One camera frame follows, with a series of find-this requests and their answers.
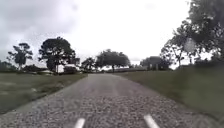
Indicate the robot's own part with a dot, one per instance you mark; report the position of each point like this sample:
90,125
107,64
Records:
151,121
79,123

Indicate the small dark tree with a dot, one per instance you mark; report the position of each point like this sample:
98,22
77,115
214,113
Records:
88,64

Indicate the white building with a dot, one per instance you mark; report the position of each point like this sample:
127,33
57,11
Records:
60,68

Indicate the grass field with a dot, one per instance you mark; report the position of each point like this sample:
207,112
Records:
23,88

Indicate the large dark tree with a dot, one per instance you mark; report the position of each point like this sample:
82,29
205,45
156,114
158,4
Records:
56,51

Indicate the wide low tree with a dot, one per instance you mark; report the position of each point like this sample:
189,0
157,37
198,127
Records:
112,59

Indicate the grey gravel road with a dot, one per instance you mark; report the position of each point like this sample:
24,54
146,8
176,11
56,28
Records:
103,100

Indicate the grass verge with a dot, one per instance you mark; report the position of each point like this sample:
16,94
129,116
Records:
186,86

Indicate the thin sparse tree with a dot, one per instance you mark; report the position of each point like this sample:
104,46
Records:
20,55

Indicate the row of trees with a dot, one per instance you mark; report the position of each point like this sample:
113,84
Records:
200,30

